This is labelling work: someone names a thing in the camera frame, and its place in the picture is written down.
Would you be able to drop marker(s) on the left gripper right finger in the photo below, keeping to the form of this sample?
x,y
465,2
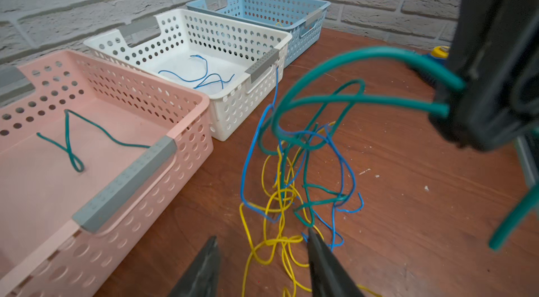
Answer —
x,y
328,277

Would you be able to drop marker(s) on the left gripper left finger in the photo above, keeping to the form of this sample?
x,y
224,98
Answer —
x,y
201,278

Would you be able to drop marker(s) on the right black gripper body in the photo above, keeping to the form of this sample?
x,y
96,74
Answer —
x,y
495,52

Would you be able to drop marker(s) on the yellow blue small tool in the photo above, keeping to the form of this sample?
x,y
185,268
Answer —
x,y
439,55

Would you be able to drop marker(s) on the pink perforated basket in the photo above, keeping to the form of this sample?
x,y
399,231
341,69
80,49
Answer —
x,y
89,161

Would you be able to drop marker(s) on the blue perforated basket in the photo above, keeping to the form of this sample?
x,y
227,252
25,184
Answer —
x,y
303,19

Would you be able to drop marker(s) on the white perforated basket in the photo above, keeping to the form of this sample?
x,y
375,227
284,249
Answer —
x,y
236,64

